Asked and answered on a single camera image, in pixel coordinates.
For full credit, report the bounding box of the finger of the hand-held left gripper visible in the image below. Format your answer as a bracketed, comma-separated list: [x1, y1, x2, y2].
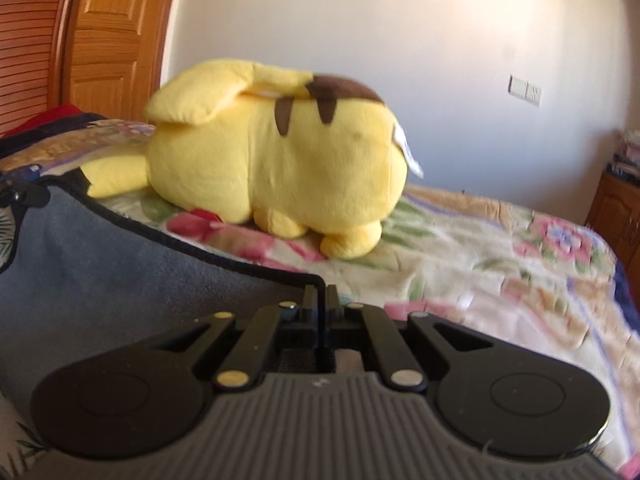
[0, 179, 48, 210]

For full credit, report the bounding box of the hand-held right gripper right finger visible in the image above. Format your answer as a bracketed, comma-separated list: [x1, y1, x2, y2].
[325, 284, 501, 394]

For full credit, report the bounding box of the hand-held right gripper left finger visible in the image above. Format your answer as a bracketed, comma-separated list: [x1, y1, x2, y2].
[146, 285, 323, 394]

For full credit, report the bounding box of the blue-grey towel with black edge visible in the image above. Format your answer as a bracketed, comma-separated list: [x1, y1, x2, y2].
[0, 179, 317, 413]

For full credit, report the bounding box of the dark blue cloth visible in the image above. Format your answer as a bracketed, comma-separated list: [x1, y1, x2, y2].
[0, 114, 109, 162]

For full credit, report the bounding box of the red cloth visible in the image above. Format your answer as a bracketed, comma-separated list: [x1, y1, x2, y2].
[0, 103, 97, 140]

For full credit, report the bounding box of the floral blanket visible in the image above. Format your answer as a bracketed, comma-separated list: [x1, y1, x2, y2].
[0, 119, 640, 480]

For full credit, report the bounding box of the yellow plush toy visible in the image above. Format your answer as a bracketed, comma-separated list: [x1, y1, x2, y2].
[82, 58, 425, 261]

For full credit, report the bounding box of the wooden louvered door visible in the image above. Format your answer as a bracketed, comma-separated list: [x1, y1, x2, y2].
[0, 0, 84, 137]

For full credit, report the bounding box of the wooden panel door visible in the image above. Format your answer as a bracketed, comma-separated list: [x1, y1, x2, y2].
[60, 0, 184, 124]

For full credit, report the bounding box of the wooden bedside cabinet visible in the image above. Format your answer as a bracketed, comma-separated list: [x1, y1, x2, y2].
[584, 170, 640, 281]

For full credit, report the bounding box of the stack of books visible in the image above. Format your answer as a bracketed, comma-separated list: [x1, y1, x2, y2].
[606, 129, 640, 187]

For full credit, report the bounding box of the white wall switch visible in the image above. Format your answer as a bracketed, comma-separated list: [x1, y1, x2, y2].
[507, 73, 544, 108]

